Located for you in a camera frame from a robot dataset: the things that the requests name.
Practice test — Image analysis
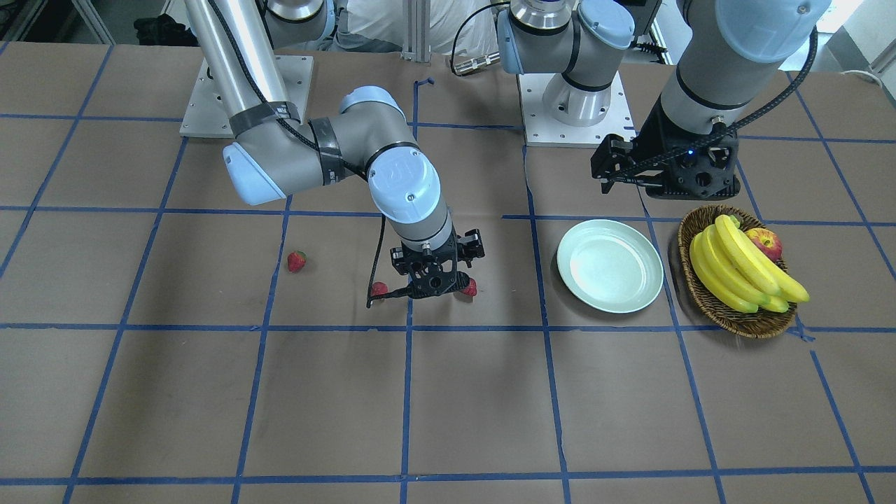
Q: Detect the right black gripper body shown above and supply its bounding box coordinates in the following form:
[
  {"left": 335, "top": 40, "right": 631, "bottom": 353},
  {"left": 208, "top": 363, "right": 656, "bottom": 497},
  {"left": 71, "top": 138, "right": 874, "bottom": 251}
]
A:
[{"left": 390, "top": 227, "right": 484, "bottom": 300}]

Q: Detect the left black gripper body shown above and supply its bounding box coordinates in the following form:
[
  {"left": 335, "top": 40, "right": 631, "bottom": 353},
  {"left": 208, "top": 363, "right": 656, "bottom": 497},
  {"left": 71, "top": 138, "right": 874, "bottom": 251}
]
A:
[{"left": 630, "top": 101, "right": 741, "bottom": 200}]

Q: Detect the strawberry one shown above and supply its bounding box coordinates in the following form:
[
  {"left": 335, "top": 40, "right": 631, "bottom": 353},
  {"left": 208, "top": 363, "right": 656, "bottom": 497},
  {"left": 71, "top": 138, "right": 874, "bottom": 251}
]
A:
[{"left": 461, "top": 277, "right": 479, "bottom": 297}]

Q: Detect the strawberry two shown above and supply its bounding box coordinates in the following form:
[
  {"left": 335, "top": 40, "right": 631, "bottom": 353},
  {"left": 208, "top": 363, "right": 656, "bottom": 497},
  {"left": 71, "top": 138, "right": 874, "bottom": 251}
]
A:
[{"left": 369, "top": 281, "right": 390, "bottom": 297}]

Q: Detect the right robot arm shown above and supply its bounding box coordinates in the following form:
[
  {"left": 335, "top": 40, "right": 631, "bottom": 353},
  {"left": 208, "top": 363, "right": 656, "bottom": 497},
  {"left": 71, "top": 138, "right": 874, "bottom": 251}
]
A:
[{"left": 185, "top": 1, "right": 484, "bottom": 299}]

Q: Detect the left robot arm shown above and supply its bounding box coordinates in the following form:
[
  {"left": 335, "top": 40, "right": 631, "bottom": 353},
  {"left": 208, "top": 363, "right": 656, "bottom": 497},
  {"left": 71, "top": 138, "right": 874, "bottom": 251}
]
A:
[{"left": 496, "top": 1, "right": 831, "bottom": 201}]

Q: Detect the light green plate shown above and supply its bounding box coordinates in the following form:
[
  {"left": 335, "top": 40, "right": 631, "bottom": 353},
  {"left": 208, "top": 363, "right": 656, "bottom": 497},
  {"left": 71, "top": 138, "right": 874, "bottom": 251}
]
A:
[{"left": 556, "top": 219, "right": 664, "bottom": 314}]

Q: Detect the red yellow apple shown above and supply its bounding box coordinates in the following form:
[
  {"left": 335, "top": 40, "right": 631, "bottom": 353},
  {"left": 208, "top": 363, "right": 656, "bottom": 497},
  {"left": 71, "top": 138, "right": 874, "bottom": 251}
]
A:
[{"left": 745, "top": 227, "right": 782, "bottom": 262}]

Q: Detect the yellow banana bunch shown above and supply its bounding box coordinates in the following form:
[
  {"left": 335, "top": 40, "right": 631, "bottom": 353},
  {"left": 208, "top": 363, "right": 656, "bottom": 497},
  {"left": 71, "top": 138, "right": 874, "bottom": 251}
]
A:
[{"left": 690, "top": 214, "right": 811, "bottom": 314}]

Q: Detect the strawberry three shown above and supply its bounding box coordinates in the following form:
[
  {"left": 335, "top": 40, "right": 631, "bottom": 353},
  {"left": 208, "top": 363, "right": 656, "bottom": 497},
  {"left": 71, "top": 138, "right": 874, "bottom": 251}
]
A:
[{"left": 287, "top": 250, "right": 307, "bottom": 272}]

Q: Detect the woven wicker basket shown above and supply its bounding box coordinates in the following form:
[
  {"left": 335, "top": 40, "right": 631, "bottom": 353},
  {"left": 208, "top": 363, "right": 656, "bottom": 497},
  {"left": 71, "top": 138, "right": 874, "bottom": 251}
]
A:
[{"left": 668, "top": 204, "right": 797, "bottom": 339}]

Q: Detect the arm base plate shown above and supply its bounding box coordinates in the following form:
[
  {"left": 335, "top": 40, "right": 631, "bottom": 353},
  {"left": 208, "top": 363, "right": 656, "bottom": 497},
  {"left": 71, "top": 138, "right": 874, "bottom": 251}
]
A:
[
  {"left": 518, "top": 73, "right": 636, "bottom": 148},
  {"left": 179, "top": 55, "right": 314, "bottom": 139}
]

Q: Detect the aluminium frame post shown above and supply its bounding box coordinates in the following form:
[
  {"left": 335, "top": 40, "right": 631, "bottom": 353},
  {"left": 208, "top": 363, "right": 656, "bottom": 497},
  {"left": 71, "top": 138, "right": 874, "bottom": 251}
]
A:
[{"left": 400, "top": 0, "right": 431, "bottom": 66}]

